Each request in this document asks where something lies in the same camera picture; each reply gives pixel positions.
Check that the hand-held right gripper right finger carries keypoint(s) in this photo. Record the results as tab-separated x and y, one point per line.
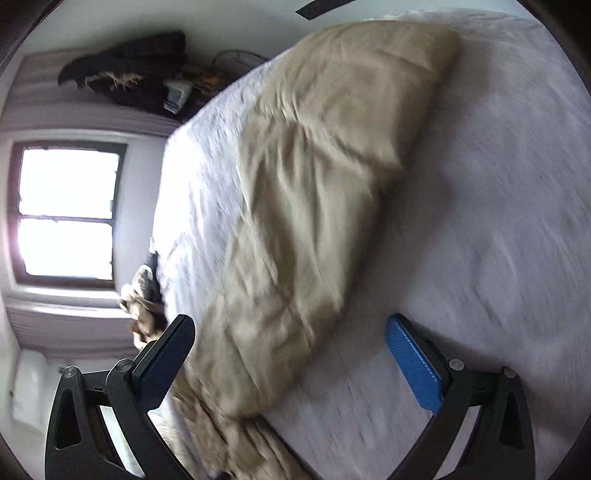
413	364

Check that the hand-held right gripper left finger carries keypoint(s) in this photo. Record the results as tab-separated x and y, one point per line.
170	355

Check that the beige quilted jacket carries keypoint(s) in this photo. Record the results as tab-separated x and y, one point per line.
300	207

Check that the pile of dark clothes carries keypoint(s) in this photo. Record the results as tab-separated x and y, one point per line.
134	69

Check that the brown plush toy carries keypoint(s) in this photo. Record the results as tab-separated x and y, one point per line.
143	304

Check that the bed with pale sheet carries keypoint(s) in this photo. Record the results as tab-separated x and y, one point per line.
485	230

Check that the dark-framed window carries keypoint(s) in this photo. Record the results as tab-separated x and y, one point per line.
69	212

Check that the small white box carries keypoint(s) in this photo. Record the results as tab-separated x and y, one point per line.
177	94

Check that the dark flat object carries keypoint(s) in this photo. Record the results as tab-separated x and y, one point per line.
318	7

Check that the white wall unit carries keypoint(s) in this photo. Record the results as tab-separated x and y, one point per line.
32	387

